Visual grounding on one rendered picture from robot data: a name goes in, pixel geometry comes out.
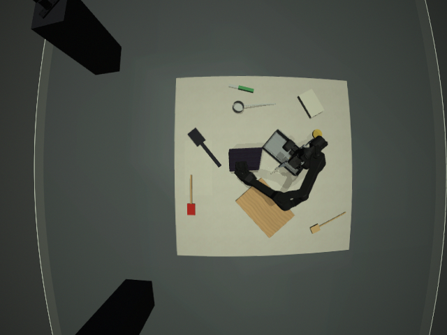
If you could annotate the red spatula with wooden handle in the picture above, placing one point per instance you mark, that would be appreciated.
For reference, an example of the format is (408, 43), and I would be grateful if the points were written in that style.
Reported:
(191, 207)

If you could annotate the light brown wooden board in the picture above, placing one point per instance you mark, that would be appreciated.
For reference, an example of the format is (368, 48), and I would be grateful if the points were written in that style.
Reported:
(263, 211)

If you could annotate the yellow flat disc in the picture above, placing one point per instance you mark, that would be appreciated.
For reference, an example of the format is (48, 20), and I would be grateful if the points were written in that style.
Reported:
(316, 133)

